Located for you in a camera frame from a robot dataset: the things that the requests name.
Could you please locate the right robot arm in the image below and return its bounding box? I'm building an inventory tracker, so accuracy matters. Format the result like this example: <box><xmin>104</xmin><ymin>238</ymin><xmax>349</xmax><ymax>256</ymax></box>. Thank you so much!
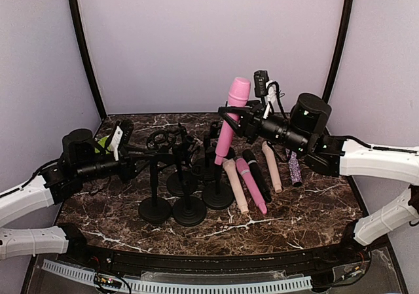
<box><xmin>218</xmin><ymin>93</ymin><xmax>418</xmax><ymax>264</ymax></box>

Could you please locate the black front rail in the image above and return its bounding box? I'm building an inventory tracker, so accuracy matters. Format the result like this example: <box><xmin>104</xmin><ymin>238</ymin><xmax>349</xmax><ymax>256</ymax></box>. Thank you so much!
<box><xmin>39</xmin><ymin>231</ymin><xmax>387</xmax><ymax>280</ymax></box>

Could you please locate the beige microphone round head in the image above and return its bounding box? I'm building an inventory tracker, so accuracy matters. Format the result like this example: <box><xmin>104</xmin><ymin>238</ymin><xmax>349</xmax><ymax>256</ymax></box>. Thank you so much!
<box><xmin>261</xmin><ymin>141</ymin><xmax>283</xmax><ymax>193</ymax></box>

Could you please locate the black tripod mic stand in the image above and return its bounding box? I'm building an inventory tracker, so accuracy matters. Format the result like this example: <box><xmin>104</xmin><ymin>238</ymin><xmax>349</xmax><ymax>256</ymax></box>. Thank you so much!
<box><xmin>146</xmin><ymin>123</ymin><xmax>200</xmax><ymax>168</ymax></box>

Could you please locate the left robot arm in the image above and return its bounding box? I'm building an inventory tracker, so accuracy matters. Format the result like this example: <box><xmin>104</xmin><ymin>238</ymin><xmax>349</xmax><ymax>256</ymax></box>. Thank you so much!
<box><xmin>1</xmin><ymin>128</ymin><xmax>165</xmax><ymax>265</ymax></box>

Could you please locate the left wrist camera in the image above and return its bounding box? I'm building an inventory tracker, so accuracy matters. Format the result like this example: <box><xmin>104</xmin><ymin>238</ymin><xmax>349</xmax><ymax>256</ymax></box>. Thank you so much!
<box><xmin>103</xmin><ymin>120</ymin><xmax>134</xmax><ymax>161</ymax></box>

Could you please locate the green round plate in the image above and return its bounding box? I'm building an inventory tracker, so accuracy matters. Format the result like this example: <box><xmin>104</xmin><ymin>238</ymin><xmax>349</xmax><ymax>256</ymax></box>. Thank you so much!
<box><xmin>94</xmin><ymin>136</ymin><xmax>109</xmax><ymax>154</ymax></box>

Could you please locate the tall beige microphone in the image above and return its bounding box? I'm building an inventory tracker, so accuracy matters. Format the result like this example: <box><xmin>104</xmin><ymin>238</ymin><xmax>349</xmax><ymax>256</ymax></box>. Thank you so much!
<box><xmin>222</xmin><ymin>158</ymin><xmax>249</xmax><ymax>215</ymax></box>

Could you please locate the black clip mic stand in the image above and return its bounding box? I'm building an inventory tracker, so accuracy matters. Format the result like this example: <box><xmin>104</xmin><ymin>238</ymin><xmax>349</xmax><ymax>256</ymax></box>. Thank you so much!
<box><xmin>202</xmin><ymin>155</ymin><xmax>234</xmax><ymax>210</ymax></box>

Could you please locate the black stand with textured grip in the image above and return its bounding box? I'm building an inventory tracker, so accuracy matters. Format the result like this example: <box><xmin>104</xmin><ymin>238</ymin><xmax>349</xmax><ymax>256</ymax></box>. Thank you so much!
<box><xmin>172</xmin><ymin>189</ymin><xmax>207</xmax><ymax>227</ymax></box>

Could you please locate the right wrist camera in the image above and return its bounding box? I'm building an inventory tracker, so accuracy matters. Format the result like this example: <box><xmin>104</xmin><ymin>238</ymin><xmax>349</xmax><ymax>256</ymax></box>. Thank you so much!
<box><xmin>253</xmin><ymin>70</ymin><xmax>286</xmax><ymax>119</ymax></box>

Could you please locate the black toy microphone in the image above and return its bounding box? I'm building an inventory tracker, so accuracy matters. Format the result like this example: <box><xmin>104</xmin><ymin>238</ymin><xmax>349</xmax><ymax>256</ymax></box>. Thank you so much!
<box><xmin>242</xmin><ymin>149</ymin><xmax>272</xmax><ymax>203</ymax></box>

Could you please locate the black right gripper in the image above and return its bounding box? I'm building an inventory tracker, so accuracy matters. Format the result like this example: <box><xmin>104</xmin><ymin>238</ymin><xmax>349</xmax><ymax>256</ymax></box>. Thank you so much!
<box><xmin>219</xmin><ymin>99</ymin><xmax>310</xmax><ymax>155</ymax></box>

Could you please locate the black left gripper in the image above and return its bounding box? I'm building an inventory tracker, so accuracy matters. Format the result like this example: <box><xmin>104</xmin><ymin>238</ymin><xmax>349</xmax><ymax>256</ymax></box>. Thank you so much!
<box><xmin>76</xmin><ymin>144</ymin><xmax>154</xmax><ymax>183</ymax></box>

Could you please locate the pink microphone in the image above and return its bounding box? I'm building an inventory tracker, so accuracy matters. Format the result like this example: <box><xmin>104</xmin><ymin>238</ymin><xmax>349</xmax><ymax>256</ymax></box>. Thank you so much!
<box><xmin>236</xmin><ymin>157</ymin><xmax>267</xmax><ymax>215</ymax></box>
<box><xmin>214</xmin><ymin>77</ymin><xmax>252</xmax><ymax>166</ymax></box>

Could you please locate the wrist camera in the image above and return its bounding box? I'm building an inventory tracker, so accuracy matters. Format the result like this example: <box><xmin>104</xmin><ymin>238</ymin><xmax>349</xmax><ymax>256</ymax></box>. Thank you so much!
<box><xmin>103</xmin><ymin>120</ymin><xmax>134</xmax><ymax>161</ymax></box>
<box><xmin>253</xmin><ymin>70</ymin><xmax>286</xmax><ymax>119</ymax></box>

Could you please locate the purple rhinestone microphone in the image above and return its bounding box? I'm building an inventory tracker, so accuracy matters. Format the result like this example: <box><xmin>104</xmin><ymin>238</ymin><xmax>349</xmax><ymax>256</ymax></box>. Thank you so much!
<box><xmin>286</xmin><ymin>150</ymin><xmax>302</xmax><ymax>187</ymax></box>

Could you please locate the round-base stand of tall beige mic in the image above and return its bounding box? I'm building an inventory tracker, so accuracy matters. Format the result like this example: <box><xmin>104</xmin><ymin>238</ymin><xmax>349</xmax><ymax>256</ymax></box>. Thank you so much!
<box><xmin>166</xmin><ymin>145</ymin><xmax>198</xmax><ymax>197</ymax></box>

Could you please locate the white slotted cable duct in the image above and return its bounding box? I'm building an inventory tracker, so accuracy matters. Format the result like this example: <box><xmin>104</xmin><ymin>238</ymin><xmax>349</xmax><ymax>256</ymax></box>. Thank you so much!
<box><xmin>42</xmin><ymin>259</ymin><xmax>313</xmax><ymax>293</ymax></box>

